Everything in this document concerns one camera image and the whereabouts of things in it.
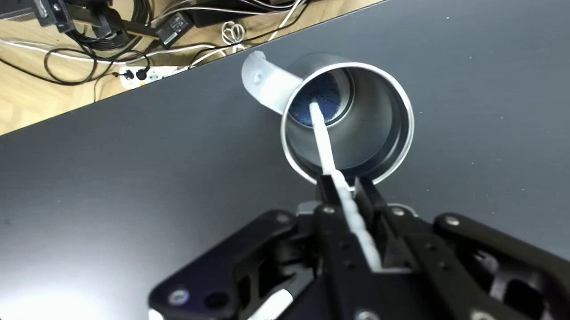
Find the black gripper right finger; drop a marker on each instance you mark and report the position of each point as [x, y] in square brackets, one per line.
[474, 270]

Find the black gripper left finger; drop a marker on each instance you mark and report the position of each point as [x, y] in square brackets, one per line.
[314, 256]

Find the white bottle brush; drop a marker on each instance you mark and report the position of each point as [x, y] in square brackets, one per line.
[282, 299]

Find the white power strip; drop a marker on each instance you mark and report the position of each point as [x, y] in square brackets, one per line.
[146, 73]

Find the black power adapter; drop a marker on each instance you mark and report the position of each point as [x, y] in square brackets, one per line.
[173, 27]

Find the steel flask with handle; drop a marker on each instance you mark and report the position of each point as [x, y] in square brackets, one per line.
[367, 112]

